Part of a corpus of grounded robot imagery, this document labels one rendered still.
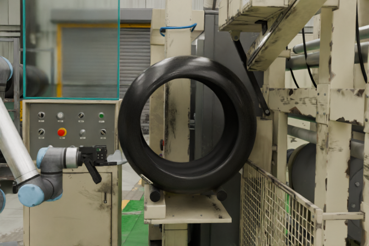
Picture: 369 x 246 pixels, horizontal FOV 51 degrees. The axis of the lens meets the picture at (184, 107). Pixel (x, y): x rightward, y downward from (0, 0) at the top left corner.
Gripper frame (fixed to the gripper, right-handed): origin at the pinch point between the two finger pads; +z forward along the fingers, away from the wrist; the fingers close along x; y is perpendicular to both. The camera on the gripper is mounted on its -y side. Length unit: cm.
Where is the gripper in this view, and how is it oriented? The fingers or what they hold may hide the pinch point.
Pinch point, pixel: (125, 162)
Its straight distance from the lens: 171.8
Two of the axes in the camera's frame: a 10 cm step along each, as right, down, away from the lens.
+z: 9.9, 0.1, 1.0
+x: -1.0, -0.5, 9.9
